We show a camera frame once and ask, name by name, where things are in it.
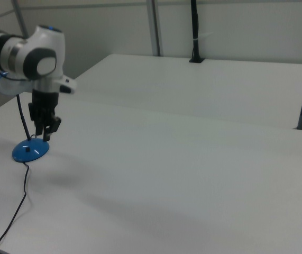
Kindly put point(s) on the slanted grey partition post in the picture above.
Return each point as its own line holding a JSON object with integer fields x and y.
{"x": 21, "y": 18}

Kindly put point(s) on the grey metal partition post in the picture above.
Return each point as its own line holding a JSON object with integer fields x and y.
{"x": 154, "y": 26}

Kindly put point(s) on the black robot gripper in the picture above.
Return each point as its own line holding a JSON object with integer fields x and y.
{"x": 44, "y": 101}

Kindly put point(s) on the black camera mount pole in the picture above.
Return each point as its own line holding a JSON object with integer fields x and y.
{"x": 196, "y": 31}

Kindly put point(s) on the white side table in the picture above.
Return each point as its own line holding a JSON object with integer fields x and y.
{"x": 198, "y": 90}

